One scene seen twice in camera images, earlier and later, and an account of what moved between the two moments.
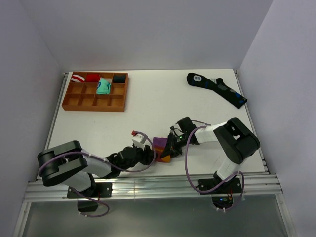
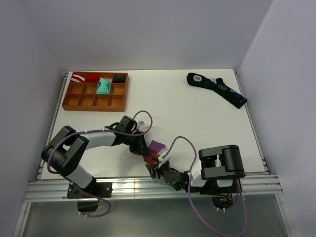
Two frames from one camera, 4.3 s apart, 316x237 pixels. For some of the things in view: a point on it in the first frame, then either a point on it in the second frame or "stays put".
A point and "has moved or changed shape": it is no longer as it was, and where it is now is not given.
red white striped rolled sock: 77,78 stays put
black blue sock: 217,85 stays put
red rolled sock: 92,78 stays put
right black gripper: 171,148 → 152,170
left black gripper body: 140,157 → 135,143
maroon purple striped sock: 159,144 has moved or changed shape
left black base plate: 98,190 stays put
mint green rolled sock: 103,86 stays put
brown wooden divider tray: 82,96 stays put
